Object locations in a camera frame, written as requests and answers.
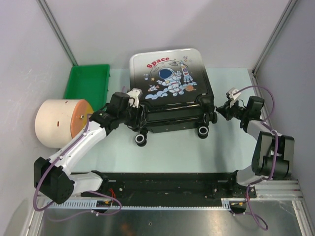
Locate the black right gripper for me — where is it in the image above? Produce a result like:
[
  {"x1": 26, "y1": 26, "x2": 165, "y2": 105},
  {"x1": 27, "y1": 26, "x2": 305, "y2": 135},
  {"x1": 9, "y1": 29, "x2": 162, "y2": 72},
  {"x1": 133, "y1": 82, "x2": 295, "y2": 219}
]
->
[{"x1": 217, "y1": 97, "x2": 249, "y2": 121}]

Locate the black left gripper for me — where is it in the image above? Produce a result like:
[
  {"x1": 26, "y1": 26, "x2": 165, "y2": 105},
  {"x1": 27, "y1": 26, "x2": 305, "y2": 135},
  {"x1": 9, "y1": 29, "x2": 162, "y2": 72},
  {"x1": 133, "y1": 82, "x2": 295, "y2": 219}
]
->
[{"x1": 118, "y1": 101, "x2": 145, "y2": 128}]

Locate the space astronaut print suitcase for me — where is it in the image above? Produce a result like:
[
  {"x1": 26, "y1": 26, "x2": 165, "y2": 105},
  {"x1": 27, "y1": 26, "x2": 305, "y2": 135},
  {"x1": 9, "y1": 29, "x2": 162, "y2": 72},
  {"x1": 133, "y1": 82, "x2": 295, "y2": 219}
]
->
[{"x1": 129, "y1": 48, "x2": 218, "y2": 147}]

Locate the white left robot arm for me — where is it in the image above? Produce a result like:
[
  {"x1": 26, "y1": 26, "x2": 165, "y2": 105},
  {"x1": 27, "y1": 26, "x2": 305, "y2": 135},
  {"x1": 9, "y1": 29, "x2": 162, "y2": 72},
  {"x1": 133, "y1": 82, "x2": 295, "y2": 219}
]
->
[{"x1": 33, "y1": 88, "x2": 142, "y2": 204}]

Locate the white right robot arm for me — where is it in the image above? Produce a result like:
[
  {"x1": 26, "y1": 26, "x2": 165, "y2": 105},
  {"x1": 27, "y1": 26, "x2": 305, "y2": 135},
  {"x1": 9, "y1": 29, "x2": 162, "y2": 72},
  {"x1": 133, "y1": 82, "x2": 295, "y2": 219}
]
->
[{"x1": 216, "y1": 96, "x2": 295, "y2": 197}]

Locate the green plastic bin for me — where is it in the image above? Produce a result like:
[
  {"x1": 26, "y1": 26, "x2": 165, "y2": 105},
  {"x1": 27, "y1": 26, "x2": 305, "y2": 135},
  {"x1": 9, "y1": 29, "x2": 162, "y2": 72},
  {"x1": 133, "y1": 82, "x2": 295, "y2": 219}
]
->
[{"x1": 63, "y1": 64, "x2": 110, "y2": 111}]

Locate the beige cylindrical drum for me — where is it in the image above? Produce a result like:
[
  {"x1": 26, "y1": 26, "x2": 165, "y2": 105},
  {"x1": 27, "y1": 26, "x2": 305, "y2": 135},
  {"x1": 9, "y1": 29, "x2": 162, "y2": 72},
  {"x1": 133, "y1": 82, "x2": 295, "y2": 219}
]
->
[{"x1": 34, "y1": 99, "x2": 94, "y2": 148}]

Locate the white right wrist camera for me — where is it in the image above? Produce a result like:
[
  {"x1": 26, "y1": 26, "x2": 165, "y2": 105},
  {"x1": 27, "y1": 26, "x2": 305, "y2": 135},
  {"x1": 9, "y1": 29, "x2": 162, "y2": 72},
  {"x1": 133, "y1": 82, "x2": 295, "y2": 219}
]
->
[{"x1": 226, "y1": 88, "x2": 241, "y2": 107}]

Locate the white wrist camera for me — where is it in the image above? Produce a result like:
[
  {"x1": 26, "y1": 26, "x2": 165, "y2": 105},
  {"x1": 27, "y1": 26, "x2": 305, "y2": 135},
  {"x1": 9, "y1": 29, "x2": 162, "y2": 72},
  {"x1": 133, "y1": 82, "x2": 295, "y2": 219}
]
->
[
  {"x1": 127, "y1": 88, "x2": 143, "y2": 108},
  {"x1": 226, "y1": 88, "x2": 241, "y2": 107}
]

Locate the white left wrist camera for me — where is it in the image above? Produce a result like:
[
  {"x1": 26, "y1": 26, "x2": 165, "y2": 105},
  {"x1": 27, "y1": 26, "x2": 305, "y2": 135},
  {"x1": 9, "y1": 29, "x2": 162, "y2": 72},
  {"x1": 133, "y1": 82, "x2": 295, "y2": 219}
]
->
[{"x1": 127, "y1": 88, "x2": 143, "y2": 108}]

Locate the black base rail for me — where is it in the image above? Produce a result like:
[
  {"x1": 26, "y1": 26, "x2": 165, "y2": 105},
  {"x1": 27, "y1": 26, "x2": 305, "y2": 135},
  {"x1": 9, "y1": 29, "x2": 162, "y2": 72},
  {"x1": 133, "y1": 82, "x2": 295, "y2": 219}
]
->
[{"x1": 81, "y1": 172, "x2": 258, "y2": 208}]

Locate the grey slotted cable duct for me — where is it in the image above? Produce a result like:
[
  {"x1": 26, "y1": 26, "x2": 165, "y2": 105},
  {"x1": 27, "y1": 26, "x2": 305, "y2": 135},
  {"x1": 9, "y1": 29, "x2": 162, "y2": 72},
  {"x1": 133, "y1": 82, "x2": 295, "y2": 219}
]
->
[{"x1": 50, "y1": 198, "x2": 247, "y2": 210}]

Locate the aluminium frame post right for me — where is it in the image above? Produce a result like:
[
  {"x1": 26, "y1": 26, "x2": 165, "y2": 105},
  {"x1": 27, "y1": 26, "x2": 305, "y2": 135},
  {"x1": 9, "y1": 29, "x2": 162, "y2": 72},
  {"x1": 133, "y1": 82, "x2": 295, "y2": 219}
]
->
[{"x1": 252, "y1": 0, "x2": 300, "y2": 75}]

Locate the aluminium frame post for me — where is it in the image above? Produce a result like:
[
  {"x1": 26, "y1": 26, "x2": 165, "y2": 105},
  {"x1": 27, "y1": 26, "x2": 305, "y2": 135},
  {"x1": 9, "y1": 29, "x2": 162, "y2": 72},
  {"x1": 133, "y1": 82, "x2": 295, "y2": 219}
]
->
[
  {"x1": 36, "y1": 0, "x2": 78, "y2": 66},
  {"x1": 252, "y1": 0, "x2": 300, "y2": 75}
]

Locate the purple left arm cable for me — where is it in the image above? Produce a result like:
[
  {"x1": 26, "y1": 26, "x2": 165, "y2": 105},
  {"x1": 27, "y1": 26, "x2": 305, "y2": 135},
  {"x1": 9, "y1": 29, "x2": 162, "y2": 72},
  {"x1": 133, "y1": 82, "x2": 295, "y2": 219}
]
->
[{"x1": 32, "y1": 86, "x2": 123, "y2": 222}]

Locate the aluminium frame post left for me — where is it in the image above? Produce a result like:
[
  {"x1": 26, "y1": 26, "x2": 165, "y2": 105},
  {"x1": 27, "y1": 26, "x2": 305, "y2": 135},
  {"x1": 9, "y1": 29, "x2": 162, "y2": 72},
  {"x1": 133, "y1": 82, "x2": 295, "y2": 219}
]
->
[{"x1": 36, "y1": 0, "x2": 78, "y2": 66}]

